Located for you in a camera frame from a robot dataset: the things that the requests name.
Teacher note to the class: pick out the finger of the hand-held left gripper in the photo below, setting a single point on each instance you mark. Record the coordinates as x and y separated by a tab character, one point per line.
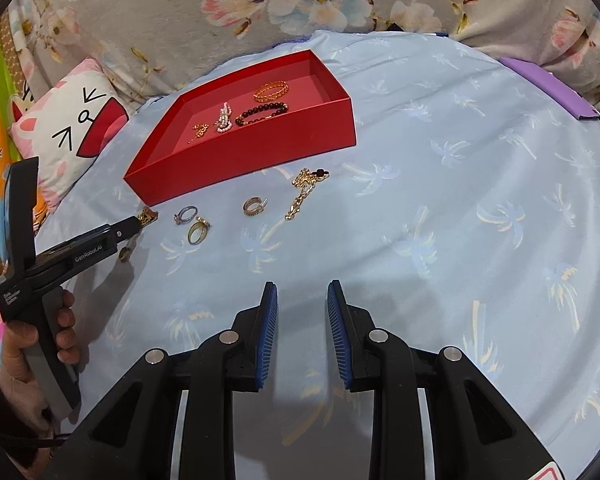
127	229

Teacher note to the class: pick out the grey floral blanket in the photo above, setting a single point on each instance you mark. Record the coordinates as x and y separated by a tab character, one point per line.
155	25

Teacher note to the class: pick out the red jewelry box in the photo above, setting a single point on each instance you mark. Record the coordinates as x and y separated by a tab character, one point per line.
240	165

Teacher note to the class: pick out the purple notebook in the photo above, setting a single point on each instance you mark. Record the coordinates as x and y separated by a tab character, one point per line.
549	82

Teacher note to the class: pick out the gold hoop earring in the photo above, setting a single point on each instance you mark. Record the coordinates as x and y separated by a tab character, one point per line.
250	208

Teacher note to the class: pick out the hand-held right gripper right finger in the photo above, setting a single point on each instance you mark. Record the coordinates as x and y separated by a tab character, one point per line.
337	335

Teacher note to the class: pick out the cat-face pillow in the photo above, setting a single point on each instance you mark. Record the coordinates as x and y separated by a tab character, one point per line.
60	125

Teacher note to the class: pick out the light blue palm-print sheet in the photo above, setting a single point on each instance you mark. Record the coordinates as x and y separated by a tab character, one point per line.
429	240

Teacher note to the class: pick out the small gold earrings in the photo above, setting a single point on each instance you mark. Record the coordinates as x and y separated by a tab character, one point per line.
200	132

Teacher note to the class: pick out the white pearl earring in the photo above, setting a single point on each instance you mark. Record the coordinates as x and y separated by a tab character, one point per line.
225	120

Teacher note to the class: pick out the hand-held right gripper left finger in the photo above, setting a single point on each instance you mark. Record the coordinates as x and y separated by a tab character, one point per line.
267	335

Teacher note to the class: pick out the person's left hand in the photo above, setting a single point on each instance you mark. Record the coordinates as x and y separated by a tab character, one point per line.
22	345

